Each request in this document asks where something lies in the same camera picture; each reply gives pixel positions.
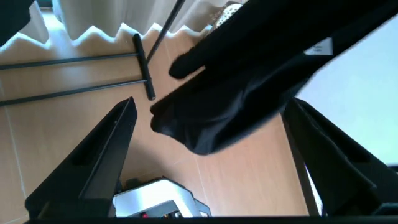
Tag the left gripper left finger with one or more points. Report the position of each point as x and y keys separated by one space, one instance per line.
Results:
x=93 y=174

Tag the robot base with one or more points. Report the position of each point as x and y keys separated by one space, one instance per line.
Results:
x=155 y=196

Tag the black clothes rack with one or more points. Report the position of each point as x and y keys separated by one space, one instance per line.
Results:
x=143 y=65

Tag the black garment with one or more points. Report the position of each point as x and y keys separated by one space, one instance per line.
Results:
x=233 y=99

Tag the white laundry basket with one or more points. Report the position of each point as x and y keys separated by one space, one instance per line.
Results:
x=228 y=14

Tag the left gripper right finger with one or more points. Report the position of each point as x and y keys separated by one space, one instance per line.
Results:
x=339 y=174

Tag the beige curtain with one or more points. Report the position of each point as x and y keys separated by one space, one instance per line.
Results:
x=124 y=12
x=34 y=28

